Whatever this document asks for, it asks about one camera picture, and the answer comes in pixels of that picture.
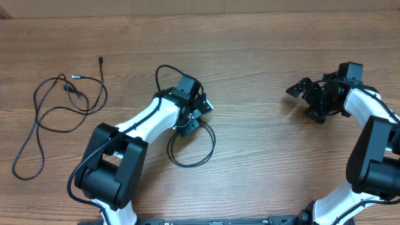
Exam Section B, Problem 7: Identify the black cable bundle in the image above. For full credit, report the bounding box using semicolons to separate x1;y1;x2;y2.
34;56;106;134

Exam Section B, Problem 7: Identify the separated black usb cable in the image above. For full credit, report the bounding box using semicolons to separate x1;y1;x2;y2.
11;74;109;181

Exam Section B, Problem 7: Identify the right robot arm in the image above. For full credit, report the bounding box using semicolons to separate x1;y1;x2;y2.
267;62;399;225

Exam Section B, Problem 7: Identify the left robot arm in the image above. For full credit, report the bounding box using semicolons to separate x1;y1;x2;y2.
68;74;213;224

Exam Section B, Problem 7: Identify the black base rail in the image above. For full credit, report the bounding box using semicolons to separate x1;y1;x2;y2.
77;214;301;225

